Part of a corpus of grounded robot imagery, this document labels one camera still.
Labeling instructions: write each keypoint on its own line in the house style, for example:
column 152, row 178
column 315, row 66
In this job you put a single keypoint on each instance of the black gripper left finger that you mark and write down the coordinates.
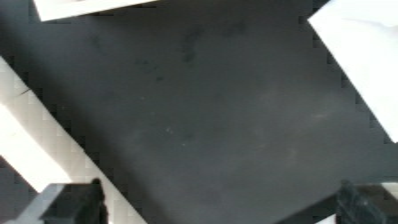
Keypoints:
column 68, row 204

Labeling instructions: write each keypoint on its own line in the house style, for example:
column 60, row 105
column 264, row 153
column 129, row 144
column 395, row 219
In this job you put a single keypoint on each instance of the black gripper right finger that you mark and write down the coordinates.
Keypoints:
column 367, row 205

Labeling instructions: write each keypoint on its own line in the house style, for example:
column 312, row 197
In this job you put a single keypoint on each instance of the white drawer box with knob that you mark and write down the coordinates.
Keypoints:
column 42, row 150

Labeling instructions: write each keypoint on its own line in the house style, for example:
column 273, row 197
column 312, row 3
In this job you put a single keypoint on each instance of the white drawer cabinet frame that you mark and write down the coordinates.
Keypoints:
column 356, row 25

